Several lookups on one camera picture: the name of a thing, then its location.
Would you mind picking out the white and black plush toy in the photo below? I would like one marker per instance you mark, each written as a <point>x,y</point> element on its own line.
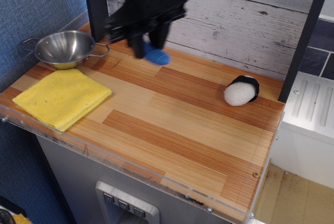
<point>242,90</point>

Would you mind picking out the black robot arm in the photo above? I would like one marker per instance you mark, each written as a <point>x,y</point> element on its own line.
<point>145,25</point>

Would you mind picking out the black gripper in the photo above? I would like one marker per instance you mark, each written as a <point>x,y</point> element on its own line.
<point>138,17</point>

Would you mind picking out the dark left vertical post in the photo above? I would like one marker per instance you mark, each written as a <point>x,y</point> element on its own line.
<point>98,13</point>

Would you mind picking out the stainless steel bowl with handles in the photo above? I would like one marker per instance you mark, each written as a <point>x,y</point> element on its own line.
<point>66,49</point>

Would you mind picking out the clear acrylic table edge guard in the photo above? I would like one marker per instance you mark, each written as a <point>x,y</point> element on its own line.
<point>78,165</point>

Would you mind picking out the yellow folded towel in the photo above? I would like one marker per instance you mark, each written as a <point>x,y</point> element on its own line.
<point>62,98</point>

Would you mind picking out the dark right vertical post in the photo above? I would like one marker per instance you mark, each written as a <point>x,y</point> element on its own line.
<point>306,34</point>

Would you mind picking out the blue handled metal fork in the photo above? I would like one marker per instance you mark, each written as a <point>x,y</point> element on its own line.
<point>156,55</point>

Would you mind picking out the dark vertical post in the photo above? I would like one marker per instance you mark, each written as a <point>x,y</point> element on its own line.
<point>306,34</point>
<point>98,13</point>

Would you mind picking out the yellow object at bottom corner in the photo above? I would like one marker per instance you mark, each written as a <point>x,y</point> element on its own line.
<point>19,219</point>

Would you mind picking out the silver dispenser button panel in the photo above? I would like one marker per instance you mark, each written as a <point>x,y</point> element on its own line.
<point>121,207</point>

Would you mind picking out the white ridged side unit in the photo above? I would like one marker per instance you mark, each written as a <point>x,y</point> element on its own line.
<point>304,142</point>

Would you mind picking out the grey toy fridge cabinet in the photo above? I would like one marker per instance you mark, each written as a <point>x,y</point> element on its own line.
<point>175,167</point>

